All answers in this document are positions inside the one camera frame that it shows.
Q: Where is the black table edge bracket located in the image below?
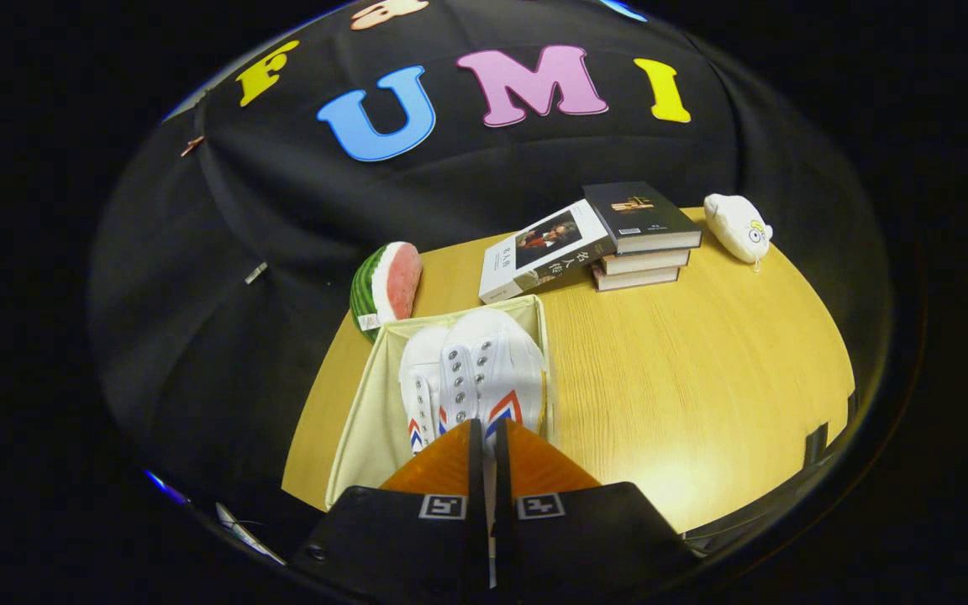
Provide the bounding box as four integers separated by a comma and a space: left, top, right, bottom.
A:
803, 423, 830, 469

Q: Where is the black backdrop cloth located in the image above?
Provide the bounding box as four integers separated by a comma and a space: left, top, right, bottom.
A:
87, 0, 897, 539

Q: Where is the white striped canvas shoe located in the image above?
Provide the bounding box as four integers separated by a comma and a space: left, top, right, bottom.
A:
438, 308, 549, 448
399, 325, 452, 455

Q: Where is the white portrait cover book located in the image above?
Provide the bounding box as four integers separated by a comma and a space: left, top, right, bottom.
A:
478, 199, 617, 304

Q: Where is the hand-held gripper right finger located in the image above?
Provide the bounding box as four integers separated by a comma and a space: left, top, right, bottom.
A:
497, 420, 695, 605

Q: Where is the white plush toy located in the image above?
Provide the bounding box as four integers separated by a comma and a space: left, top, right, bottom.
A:
703, 194, 774, 265

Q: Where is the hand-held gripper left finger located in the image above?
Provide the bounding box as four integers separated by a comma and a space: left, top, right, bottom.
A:
291, 420, 492, 605

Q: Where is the cream fabric storage box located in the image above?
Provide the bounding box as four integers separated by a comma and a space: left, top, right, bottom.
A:
324, 294, 555, 510

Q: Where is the dark cover stacked book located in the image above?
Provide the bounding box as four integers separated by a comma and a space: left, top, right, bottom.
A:
592, 266, 682, 292
600, 248, 692, 276

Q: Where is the black hardcover book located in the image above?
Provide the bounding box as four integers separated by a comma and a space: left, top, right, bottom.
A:
582, 181, 702, 255

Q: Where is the watermelon slice plush toy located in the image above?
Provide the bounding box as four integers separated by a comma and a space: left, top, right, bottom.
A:
350, 242, 424, 340

